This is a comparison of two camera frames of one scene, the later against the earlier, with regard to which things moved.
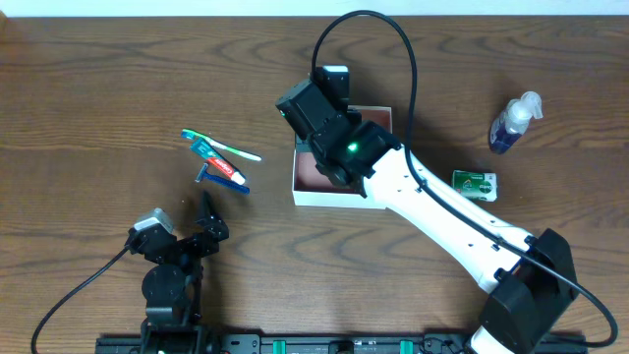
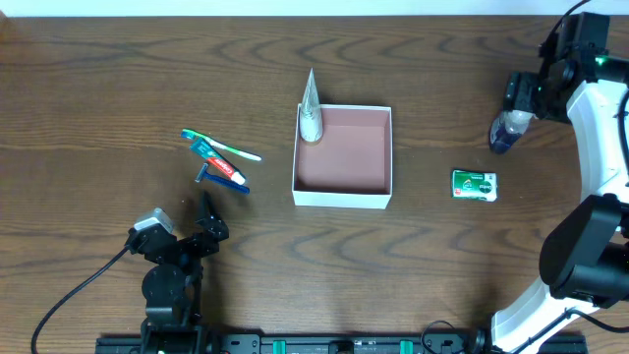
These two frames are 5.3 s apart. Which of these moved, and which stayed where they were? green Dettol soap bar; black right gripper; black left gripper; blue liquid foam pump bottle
Moved: black right gripper
Stayed: blue liquid foam pump bottle; green Dettol soap bar; black left gripper
